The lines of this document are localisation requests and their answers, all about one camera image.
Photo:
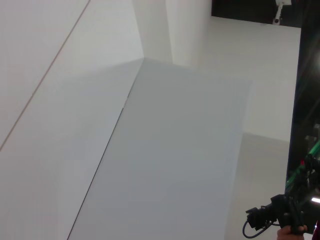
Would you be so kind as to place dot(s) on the white security camera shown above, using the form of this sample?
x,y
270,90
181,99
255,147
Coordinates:
x,y
278,10

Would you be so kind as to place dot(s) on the person's hand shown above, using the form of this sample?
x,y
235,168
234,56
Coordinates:
x,y
283,235

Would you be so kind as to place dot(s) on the dark glass window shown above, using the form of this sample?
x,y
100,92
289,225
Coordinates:
x,y
307,75

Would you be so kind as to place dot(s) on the black wall panel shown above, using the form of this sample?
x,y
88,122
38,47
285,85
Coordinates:
x,y
237,8

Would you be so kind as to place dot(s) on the black handheld camera rig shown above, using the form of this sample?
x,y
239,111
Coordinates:
x,y
285,207

